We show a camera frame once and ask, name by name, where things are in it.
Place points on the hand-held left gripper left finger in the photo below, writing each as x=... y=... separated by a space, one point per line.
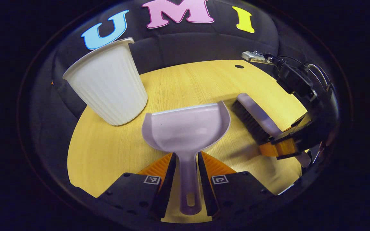
x=167 y=189

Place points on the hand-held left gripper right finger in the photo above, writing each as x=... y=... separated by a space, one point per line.
x=207 y=189

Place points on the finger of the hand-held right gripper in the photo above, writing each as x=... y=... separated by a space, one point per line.
x=284 y=148
x=295 y=130

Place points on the pale pink small broom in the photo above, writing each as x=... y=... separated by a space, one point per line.
x=255 y=110

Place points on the pale pink dustpan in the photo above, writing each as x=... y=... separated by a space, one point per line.
x=185 y=131

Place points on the white ribbed garbage bin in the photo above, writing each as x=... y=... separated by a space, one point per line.
x=108 y=86

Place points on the wooden desktop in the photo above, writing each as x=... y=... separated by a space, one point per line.
x=108 y=150

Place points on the black round desk grommet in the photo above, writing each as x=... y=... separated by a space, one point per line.
x=239 y=66

